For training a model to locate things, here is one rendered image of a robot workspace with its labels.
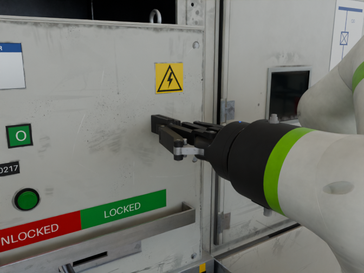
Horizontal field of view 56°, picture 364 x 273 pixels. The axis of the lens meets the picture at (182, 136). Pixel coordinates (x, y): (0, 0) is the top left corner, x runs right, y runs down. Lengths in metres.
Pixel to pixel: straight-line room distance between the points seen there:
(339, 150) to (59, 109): 0.38
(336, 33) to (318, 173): 0.88
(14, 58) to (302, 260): 1.08
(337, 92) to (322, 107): 0.04
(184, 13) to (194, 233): 0.47
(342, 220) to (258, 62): 0.66
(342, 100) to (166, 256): 0.46
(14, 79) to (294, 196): 0.38
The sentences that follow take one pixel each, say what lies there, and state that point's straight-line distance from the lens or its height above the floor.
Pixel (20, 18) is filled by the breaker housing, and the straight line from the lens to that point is 0.52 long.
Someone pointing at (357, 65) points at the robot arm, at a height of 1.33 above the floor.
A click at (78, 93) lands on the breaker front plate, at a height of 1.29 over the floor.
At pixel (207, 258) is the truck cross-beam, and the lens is 0.77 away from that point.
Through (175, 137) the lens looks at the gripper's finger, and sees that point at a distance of 0.44.
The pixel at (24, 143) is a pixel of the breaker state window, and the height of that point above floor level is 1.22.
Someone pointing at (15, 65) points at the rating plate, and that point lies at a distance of 0.51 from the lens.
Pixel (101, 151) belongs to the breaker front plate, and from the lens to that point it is 0.56.
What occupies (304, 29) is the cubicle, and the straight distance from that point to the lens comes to 1.03.
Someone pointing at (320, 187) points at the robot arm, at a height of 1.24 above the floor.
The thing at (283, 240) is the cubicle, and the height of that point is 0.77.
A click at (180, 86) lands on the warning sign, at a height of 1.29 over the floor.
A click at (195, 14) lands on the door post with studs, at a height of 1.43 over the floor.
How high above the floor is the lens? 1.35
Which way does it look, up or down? 14 degrees down
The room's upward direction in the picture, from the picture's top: straight up
